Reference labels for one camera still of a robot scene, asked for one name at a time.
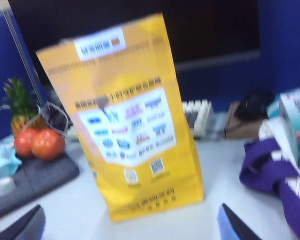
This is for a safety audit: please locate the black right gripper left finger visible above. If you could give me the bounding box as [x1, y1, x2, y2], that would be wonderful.
[0, 204, 46, 240]

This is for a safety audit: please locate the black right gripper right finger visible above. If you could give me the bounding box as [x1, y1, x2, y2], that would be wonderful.
[216, 202, 263, 240]

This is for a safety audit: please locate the purple cloth bag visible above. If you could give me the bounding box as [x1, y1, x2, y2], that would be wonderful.
[239, 118, 300, 240]

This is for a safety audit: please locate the yellow printed paper bag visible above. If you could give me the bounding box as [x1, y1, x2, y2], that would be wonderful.
[35, 12, 205, 222]

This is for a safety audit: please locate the white round lid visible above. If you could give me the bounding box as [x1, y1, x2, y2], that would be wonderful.
[0, 176, 16, 198]

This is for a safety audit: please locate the dark grey desk mat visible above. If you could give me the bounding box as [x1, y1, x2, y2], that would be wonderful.
[0, 152, 81, 222]

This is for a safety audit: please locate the light blue wet wipes pack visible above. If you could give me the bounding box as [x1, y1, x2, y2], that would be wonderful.
[0, 143, 23, 181]

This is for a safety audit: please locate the red tomato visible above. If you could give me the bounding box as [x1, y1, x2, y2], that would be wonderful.
[31, 128, 66, 161]
[14, 127, 40, 158]

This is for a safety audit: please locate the brown cardboard box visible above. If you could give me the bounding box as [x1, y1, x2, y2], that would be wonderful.
[224, 102, 266, 140]

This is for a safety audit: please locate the small pineapple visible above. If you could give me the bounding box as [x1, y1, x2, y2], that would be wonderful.
[2, 77, 50, 137]

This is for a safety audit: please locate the black rounded object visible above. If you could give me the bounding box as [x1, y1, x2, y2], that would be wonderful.
[233, 89, 276, 121]

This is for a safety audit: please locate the teal and white carton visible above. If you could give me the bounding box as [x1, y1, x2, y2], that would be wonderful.
[267, 86, 300, 168]

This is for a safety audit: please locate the blue partition with silver edge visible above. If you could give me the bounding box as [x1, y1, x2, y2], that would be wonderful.
[0, 0, 50, 143]

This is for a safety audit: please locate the blue partition panel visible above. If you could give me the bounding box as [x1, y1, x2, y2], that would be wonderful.
[176, 0, 300, 111]

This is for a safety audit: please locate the dark monitor screen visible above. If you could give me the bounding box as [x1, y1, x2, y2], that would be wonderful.
[8, 0, 261, 73]

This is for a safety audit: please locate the white looped cable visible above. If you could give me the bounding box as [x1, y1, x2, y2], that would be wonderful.
[0, 103, 71, 136]

